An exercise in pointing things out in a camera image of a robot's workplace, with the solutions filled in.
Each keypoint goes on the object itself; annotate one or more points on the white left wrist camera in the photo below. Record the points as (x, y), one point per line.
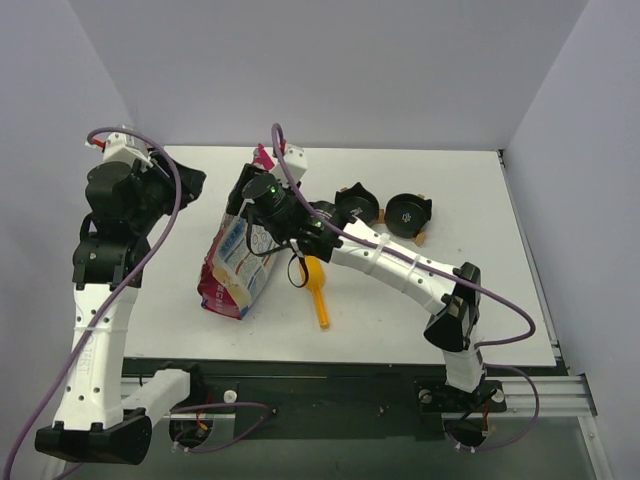
(119, 144)

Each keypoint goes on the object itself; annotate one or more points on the pet food bag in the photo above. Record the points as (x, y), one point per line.
(231, 277)

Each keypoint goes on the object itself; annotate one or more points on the wooden bowl stand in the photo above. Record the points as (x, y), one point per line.
(418, 240)

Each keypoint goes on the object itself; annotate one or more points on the yellow plastic scoop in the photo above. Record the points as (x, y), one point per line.
(313, 278)

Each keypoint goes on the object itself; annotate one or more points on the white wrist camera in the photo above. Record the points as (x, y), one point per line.
(296, 162)
(119, 144)

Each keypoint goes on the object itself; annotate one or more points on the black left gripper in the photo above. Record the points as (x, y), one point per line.
(176, 179)

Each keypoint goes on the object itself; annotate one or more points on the black fish cat bowl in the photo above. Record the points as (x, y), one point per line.
(358, 202)

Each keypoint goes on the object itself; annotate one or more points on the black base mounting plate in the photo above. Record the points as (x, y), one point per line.
(266, 400)

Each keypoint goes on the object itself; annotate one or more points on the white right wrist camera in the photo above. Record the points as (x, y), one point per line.
(296, 162)

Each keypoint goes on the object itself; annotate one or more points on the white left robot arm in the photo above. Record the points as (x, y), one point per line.
(93, 424)

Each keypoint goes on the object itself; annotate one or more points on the black paw cat bowl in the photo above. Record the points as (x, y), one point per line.
(407, 214)

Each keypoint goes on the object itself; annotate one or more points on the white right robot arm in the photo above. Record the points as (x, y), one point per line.
(447, 293)

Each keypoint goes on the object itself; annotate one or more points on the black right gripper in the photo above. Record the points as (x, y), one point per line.
(240, 185)

